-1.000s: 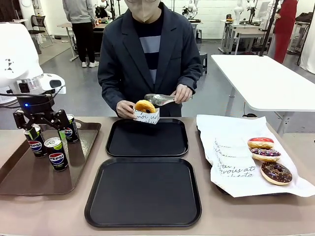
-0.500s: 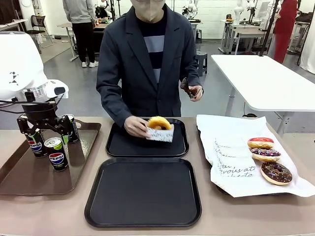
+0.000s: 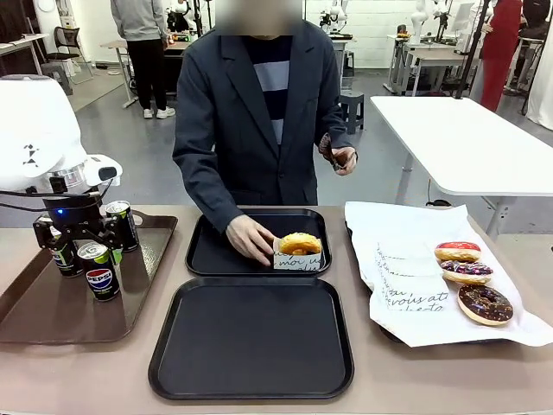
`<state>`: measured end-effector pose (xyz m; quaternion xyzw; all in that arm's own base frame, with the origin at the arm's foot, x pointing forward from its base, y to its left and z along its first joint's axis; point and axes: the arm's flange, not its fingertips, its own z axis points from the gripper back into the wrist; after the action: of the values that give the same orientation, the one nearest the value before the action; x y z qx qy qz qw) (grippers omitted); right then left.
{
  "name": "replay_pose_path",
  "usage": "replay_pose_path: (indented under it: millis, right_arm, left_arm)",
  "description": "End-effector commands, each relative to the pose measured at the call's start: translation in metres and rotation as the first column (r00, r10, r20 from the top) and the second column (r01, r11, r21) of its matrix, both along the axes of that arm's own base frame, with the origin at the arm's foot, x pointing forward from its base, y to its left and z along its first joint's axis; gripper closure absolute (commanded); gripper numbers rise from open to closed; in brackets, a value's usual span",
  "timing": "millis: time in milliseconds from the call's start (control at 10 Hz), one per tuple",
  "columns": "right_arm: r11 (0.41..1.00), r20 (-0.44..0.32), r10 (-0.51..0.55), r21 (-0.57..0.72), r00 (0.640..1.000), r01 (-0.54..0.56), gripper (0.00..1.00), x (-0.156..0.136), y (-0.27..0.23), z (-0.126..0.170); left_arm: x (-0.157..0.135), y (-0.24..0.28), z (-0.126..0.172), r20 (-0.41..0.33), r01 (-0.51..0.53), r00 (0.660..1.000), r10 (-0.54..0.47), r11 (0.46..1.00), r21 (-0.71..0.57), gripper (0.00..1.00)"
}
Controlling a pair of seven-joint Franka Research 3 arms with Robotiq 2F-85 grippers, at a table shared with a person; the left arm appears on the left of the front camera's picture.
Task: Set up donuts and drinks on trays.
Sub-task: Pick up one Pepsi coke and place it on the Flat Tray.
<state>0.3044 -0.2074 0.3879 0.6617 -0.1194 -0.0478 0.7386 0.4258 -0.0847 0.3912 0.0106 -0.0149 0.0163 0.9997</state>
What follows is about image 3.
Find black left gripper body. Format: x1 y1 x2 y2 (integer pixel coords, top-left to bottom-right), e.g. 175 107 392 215
41 192 109 242

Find black Pepsi can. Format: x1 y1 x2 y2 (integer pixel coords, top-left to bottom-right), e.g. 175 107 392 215
77 242 122 303
50 227 84 278
105 200 140 253

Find printed paper donut holder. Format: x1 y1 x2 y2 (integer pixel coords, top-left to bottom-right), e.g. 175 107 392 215
270 236 326 273

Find yellow glazed donut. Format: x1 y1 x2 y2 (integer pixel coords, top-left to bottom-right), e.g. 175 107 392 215
277 232 323 257

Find red frosted donut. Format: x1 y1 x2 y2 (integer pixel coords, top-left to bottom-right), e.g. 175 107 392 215
433 241 482 263

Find dark donut with bright sprinkles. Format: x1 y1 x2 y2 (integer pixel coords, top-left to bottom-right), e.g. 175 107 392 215
440 259 494 285

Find chocolate frosted donut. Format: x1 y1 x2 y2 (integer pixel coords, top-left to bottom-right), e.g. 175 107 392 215
457 283 515 327

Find person's right forearm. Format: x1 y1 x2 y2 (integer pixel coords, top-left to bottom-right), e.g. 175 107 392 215
171 137 244 237

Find person's left forearm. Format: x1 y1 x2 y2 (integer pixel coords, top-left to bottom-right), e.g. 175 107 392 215
308 81 353 152

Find person's right hand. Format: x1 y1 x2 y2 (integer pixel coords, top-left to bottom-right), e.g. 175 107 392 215
225 215 278 266

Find person's left hand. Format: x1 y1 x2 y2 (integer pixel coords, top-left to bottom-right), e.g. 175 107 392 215
331 146 359 176

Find brown plastic tray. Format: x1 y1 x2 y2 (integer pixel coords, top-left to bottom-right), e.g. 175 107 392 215
0 214 180 345

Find black square tray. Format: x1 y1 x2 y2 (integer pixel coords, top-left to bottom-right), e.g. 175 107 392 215
147 276 356 401
185 207 334 278

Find black office chair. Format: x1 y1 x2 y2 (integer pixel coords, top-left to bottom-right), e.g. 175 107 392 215
44 26 94 86

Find background workbench with legs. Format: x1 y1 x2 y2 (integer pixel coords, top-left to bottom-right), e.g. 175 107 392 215
99 37 192 109

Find person in dark jacket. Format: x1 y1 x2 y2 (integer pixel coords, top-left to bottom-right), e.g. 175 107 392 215
171 0 360 237

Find person in grey hoodie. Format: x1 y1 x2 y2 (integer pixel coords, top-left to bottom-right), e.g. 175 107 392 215
109 0 177 120

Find black tray under paper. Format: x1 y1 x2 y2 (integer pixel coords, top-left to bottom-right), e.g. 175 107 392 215
346 222 519 346

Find grey plastic stool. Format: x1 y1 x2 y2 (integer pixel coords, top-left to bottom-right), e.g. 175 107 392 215
338 91 366 136

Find large white paper sheet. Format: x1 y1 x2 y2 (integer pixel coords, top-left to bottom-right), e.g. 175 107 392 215
343 200 553 348

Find stack of printed paper holders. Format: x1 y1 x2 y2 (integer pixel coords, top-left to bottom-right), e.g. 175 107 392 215
373 240 451 313

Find white background desk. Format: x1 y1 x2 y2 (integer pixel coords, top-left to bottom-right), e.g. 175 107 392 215
386 32 481 98

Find white folding table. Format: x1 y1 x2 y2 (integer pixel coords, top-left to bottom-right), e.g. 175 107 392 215
369 95 553 237

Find black tripod pole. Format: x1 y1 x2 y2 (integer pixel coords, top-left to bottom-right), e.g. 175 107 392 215
452 0 494 101

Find person in red clothes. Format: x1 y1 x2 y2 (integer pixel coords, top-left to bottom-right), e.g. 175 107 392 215
478 0 526 112

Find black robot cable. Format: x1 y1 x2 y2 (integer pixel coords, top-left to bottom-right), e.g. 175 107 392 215
0 183 107 214

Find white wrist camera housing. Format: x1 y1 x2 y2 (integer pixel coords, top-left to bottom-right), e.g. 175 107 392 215
83 154 124 188

